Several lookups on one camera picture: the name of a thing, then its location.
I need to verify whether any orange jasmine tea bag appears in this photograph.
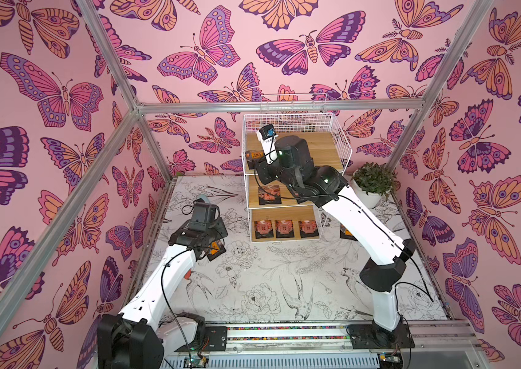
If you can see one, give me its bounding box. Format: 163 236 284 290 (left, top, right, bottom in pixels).
245 150 264 171
205 239 226 261
340 224 356 241

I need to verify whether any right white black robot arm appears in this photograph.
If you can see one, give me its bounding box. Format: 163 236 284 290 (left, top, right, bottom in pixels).
254 131 415 347

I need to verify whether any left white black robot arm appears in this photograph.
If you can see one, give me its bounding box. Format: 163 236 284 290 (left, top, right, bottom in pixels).
96 195 228 368

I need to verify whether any left middle-shelf black tea bag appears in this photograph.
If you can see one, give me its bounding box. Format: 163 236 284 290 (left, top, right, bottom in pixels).
257 184 282 206

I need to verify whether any middle wooden shelf board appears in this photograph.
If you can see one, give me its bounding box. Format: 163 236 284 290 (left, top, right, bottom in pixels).
245 175 329 210

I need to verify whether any wooden shelf board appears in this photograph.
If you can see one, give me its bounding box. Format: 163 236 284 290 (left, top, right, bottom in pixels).
249 207 322 242
245 175 329 210
243 132 343 175

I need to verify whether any bottom wooden shelf board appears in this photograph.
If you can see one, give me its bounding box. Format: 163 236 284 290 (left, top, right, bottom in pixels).
249 207 322 242

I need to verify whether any left bottom-shelf black tea bag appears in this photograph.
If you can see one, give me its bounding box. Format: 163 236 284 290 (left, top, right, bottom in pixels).
254 220 274 240

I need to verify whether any bottom-shelf black tea bag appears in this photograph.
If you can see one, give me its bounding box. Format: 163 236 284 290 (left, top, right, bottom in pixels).
298 220 320 238
275 220 295 239
254 220 274 240

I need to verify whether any middle bottom-shelf black tea bag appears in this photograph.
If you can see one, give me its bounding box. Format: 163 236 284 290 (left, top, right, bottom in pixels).
275 220 295 239

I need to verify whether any top wooden shelf board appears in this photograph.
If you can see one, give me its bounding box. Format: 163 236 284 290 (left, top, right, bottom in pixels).
243 132 343 175

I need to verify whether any right bottom-shelf black tea bag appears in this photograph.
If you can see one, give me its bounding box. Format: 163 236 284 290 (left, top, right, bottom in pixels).
298 220 320 238

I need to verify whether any green potted plant white pot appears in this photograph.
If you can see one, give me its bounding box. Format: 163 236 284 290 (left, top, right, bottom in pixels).
352 162 397 209

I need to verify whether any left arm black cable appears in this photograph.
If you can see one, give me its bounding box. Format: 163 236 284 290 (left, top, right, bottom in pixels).
160 202 227 369

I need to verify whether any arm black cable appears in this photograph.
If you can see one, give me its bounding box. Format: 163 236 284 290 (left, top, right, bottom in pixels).
160 202 227 369
253 147 434 369

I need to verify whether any white wire shelf rack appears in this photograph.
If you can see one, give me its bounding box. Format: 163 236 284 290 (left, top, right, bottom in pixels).
242 112 351 234

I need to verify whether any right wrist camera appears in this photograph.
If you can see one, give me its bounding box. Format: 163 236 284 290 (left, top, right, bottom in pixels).
257 124 278 165

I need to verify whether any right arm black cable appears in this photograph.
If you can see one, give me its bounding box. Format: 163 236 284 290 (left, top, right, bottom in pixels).
253 147 434 369

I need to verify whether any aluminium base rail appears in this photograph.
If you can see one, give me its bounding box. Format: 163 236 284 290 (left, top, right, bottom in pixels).
162 321 491 368

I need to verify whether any aluminium frame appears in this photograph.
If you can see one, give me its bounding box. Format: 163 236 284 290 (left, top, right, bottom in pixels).
0 1 490 337

